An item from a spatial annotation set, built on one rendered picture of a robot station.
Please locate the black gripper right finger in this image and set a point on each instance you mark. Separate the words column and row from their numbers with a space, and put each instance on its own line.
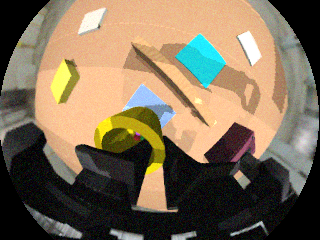
column 182, row 173

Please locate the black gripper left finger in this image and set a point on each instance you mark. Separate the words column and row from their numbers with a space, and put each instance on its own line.
column 128, row 166

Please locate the yellow rectangular block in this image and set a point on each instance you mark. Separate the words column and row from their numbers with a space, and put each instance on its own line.
column 65, row 79

